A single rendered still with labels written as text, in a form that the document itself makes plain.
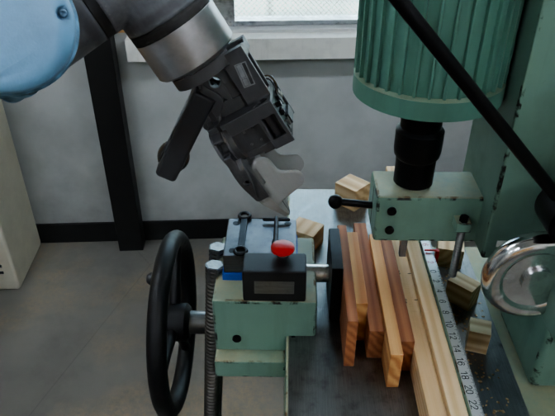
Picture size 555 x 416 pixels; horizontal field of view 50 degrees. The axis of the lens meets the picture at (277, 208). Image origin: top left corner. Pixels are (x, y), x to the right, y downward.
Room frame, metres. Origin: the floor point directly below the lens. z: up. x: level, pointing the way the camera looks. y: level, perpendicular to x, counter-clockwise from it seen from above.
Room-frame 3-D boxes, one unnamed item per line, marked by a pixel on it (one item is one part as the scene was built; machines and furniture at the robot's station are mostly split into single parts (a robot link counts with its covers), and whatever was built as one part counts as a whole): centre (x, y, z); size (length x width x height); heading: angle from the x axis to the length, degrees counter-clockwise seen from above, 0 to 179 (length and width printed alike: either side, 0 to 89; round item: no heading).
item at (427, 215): (0.67, -0.20, 1.03); 0.14 x 0.07 x 0.09; 89
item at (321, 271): (0.64, -0.05, 0.95); 0.09 x 0.07 x 0.09; 179
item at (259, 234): (0.63, 0.02, 0.99); 0.13 x 0.11 x 0.06; 179
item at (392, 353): (0.60, -0.14, 0.93); 0.24 x 0.01 x 0.06; 179
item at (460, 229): (0.63, -0.24, 1.00); 0.02 x 0.02 x 0.10; 89
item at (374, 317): (0.64, -0.13, 0.92); 0.23 x 0.02 x 0.05; 179
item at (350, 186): (0.89, -0.13, 0.92); 0.05 x 0.04 x 0.04; 46
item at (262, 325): (0.64, 0.02, 0.91); 0.15 x 0.14 x 0.09; 179
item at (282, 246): (0.60, -0.01, 1.02); 0.03 x 0.03 x 0.01
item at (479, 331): (0.64, -0.30, 0.82); 0.03 x 0.03 x 0.04; 72
